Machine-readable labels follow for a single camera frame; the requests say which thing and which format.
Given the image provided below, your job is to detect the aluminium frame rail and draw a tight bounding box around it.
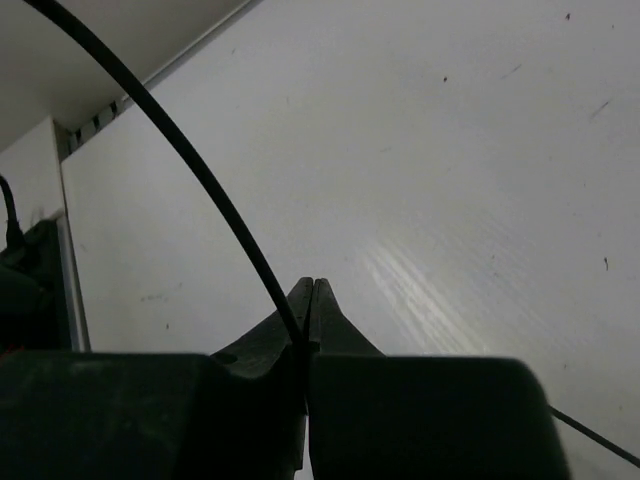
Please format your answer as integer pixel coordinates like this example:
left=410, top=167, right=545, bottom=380
left=53, top=0, right=261, bottom=351

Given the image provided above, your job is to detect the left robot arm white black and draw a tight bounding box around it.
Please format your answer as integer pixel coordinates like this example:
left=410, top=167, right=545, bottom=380
left=1, top=179, right=71, bottom=356

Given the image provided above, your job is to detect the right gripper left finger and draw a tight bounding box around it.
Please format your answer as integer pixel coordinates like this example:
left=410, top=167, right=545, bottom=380
left=0, top=276, right=315, bottom=480

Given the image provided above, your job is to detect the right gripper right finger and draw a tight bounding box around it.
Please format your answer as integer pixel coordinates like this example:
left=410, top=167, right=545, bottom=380
left=308, top=279, right=570, bottom=479

